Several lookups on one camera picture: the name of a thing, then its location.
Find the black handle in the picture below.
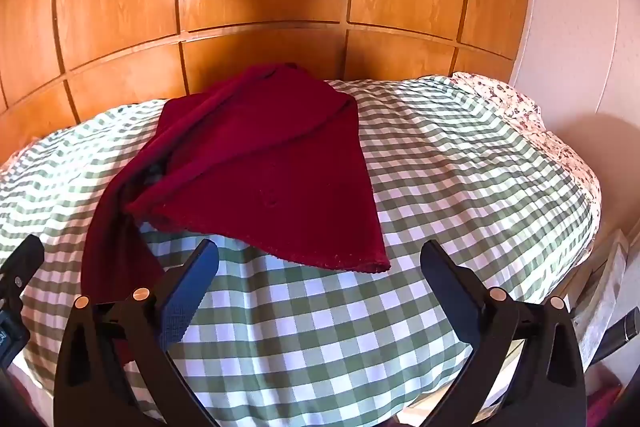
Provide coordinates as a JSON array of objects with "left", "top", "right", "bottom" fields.
[{"left": 590, "top": 307, "right": 640, "bottom": 368}]

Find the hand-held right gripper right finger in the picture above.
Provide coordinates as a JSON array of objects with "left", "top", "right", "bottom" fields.
[{"left": 420, "top": 239, "right": 587, "bottom": 427}]

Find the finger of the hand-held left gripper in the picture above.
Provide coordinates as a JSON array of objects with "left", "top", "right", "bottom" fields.
[{"left": 0, "top": 234, "right": 46, "bottom": 308}]

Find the dark red knit garment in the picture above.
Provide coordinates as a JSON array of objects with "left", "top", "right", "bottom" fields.
[{"left": 80, "top": 63, "right": 392, "bottom": 365}]

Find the green white checked bedspread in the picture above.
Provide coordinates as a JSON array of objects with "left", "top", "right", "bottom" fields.
[{"left": 0, "top": 74, "right": 596, "bottom": 427}]

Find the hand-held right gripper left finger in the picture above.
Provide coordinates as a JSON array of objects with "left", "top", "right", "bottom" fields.
[{"left": 54, "top": 238, "right": 221, "bottom": 427}]

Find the white wooden frame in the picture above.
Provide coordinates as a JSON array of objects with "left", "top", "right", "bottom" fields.
[{"left": 565, "top": 229, "right": 631, "bottom": 358}]

